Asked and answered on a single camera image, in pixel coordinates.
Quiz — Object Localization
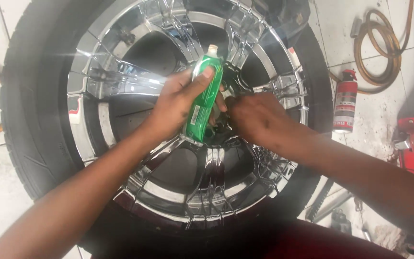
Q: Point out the person's left hand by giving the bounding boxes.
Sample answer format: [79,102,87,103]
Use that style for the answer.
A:
[149,66,228,141]

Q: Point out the person's right hand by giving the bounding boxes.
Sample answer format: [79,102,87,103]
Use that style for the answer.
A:
[225,92,317,153]

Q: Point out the green squeeze tube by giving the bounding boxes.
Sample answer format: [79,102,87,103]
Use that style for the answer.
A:
[185,45,224,143]

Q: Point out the chrome wheel rim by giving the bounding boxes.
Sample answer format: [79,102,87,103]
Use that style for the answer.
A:
[66,0,310,231]

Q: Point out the red spray can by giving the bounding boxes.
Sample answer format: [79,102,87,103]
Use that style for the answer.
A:
[332,69,358,134]

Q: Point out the black threaded rod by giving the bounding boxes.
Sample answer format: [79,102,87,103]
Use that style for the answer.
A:
[306,179,335,222]

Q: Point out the grey metal bar tool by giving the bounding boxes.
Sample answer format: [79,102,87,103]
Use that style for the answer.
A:
[311,191,354,224]

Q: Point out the person's dark red trousers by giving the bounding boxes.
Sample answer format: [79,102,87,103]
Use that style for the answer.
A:
[90,216,405,259]

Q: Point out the black car tyre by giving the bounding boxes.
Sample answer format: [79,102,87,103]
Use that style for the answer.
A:
[0,0,334,249]

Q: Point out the coiled brown air hose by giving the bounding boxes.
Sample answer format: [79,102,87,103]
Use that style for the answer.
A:
[328,0,414,95]

